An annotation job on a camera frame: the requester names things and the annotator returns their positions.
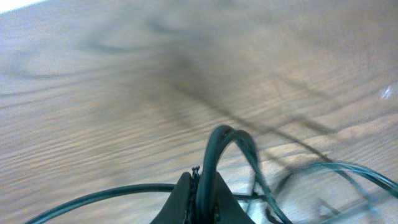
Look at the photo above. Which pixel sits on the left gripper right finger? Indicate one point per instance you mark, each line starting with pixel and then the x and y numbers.
pixel 227 209

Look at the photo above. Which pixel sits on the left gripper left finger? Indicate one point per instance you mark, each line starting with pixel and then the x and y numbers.
pixel 174 210

